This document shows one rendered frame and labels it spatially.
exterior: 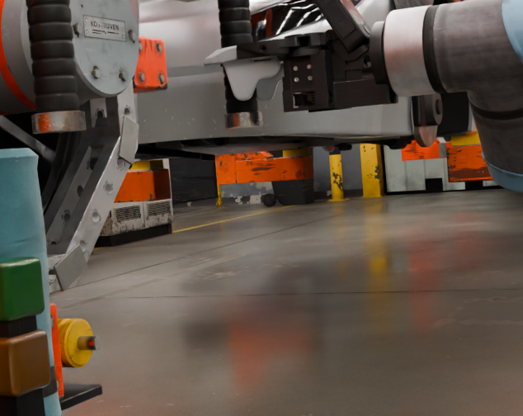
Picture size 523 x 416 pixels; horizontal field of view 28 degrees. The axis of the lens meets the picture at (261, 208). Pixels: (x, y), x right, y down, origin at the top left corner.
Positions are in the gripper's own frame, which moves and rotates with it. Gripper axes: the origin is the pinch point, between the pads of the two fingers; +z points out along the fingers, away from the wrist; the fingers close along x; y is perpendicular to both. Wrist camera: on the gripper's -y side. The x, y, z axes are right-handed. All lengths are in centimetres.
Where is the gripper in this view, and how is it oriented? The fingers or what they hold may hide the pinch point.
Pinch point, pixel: (222, 55)
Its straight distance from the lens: 118.3
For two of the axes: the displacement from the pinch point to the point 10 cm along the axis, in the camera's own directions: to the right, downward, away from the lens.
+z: -9.0, 0.5, 4.4
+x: 4.3, -0.8, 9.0
